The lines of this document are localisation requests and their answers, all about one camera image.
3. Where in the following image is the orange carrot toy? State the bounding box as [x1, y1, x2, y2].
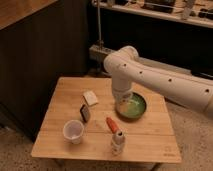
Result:
[106, 117, 119, 133]

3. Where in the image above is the white small bottle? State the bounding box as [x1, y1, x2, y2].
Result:
[111, 130, 125, 155]

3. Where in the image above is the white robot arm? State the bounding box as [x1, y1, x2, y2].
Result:
[104, 46, 213, 118]

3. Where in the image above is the wooden low table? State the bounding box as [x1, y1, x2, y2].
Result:
[31, 77, 181, 163]

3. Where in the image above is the green round plate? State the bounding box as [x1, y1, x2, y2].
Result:
[116, 93, 147, 120]

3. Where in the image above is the upper cluttered shelf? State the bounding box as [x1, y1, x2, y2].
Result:
[91, 0, 213, 29]

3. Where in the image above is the white plastic cup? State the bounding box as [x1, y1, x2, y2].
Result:
[63, 120, 84, 144]

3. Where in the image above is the vertical metal pole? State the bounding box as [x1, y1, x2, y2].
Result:
[97, 0, 103, 50]

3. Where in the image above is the dark wooden cabinet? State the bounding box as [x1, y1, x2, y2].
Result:
[0, 0, 89, 140]

